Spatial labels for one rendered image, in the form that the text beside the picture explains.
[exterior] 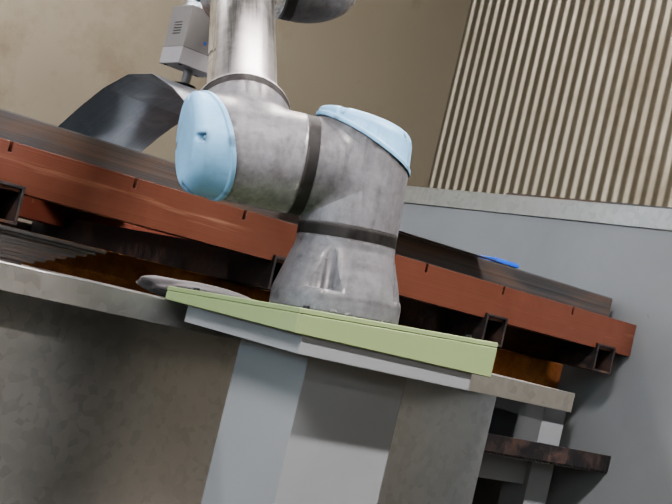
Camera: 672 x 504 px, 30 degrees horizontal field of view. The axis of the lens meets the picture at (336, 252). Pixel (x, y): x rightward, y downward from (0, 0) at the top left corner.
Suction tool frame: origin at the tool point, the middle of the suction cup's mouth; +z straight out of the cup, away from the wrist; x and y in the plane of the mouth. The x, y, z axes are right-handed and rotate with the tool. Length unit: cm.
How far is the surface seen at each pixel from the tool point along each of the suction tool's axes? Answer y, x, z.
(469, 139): -258, -189, -58
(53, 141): 40, 37, 18
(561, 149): -254, -134, -55
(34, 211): 8.2, -27.2, 24.9
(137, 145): -7.5, -23.6, 7.7
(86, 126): 4.2, -23.1, 7.3
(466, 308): -35, 44, 25
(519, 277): -51, 40, 17
